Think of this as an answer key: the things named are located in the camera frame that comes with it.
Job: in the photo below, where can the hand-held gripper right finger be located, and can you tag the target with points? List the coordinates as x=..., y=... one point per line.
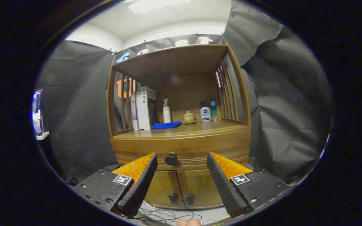
x=225, y=188

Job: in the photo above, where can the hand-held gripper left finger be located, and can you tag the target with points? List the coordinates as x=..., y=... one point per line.
x=140, y=188

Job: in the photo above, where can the black drawer knob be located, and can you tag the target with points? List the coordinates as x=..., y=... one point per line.
x=170, y=159

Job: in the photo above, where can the wooden drawer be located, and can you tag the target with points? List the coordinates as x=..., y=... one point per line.
x=193, y=147

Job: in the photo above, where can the wooden cabinet door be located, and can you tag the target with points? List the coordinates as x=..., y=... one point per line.
x=200, y=188
x=162, y=188

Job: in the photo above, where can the wooden countertop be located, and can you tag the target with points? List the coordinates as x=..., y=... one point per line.
x=200, y=128

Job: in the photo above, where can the wooden cabinet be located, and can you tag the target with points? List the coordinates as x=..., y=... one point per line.
x=184, y=62

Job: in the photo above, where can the yellow tape piece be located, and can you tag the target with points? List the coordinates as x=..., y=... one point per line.
x=225, y=217

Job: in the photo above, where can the black device with labels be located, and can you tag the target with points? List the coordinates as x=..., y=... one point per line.
x=72, y=181

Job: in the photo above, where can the folded blue cloth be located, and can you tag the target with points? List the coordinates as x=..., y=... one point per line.
x=167, y=125

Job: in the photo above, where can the thin white book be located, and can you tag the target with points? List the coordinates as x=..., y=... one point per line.
x=138, y=116

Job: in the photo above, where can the thick white and black book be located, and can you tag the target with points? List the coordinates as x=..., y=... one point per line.
x=146, y=116

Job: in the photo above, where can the pale purple book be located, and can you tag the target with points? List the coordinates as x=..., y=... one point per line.
x=133, y=116

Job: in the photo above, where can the white lotion bottle blue cap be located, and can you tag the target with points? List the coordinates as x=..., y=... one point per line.
x=205, y=114

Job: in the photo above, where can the white pump bottle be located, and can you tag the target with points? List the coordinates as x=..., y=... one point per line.
x=167, y=114

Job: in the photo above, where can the beige lidded teacup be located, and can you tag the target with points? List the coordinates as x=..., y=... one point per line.
x=188, y=118

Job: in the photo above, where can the teal bottle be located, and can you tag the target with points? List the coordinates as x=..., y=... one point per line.
x=214, y=110

